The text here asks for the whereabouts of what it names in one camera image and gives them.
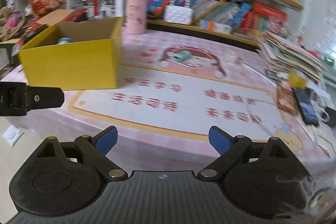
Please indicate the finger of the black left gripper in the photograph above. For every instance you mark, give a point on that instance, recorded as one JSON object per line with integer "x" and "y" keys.
{"x": 43, "y": 98}

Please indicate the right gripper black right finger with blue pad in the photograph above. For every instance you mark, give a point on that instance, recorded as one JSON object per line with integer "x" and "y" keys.
{"x": 231, "y": 150}

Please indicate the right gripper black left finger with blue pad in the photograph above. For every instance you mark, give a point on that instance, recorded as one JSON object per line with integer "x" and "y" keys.
{"x": 94, "y": 151}

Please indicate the green blue toy figure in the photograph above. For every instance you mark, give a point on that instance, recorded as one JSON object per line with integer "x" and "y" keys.
{"x": 64, "y": 40}

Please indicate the black rectangular box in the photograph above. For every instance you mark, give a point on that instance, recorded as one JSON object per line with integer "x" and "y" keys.
{"x": 32, "y": 33}

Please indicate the yellow cardboard box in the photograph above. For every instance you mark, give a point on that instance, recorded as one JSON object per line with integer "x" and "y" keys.
{"x": 90, "y": 62}

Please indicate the beige plush blanket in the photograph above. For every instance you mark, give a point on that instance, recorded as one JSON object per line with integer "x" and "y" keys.
{"x": 11, "y": 23}

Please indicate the brown cardboard sheet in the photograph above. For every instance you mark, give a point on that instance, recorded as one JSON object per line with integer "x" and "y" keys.
{"x": 58, "y": 16}

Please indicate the pink cartoon table mat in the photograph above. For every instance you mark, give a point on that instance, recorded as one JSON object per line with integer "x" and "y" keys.
{"x": 163, "y": 109}

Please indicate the black smartphone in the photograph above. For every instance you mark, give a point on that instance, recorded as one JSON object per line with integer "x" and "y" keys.
{"x": 306, "y": 109}

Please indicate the white cube eraser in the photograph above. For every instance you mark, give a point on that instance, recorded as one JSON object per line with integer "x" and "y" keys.
{"x": 231, "y": 57}

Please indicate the stack of paper booklets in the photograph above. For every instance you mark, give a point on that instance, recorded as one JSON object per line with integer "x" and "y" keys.
{"x": 282, "y": 56}

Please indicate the green small device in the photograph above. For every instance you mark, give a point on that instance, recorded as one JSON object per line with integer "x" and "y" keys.
{"x": 181, "y": 56}

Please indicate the blue orange white box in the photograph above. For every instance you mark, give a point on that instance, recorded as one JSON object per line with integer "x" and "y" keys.
{"x": 214, "y": 26}

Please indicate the pink cylindrical container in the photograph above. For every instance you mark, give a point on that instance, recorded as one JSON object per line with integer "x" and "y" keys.
{"x": 136, "y": 16}

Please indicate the red dictionary book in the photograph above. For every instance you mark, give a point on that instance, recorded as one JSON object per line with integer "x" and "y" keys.
{"x": 270, "y": 12}

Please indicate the white quilted pearl handbag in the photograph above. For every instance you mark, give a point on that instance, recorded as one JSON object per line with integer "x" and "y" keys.
{"x": 178, "y": 14}

